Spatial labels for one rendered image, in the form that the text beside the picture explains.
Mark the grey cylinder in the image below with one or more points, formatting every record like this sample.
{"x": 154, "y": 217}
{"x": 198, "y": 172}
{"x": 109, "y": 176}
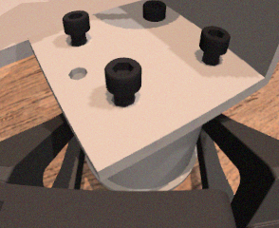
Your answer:
{"x": 165, "y": 169}

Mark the beige metal bracket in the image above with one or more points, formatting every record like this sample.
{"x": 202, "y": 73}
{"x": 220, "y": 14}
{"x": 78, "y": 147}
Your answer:
{"x": 178, "y": 93}

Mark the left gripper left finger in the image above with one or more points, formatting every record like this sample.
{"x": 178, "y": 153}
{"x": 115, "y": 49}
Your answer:
{"x": 25, "y": 156}

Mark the black socket head screw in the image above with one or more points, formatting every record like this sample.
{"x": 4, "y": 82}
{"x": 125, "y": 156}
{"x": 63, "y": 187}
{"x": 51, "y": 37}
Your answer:
{"x": 123, "y": 80}
{"x": 214, "y": 41}
{"x": 154, "y": 11}
{"x": 76, "y": 24}

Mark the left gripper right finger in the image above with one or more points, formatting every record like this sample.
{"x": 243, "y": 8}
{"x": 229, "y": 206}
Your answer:
{"x": 255, "y": 155}

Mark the shallow grey rectangular tray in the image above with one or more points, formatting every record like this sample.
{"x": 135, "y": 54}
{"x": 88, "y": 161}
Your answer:
{"x": 20, "y": 19}

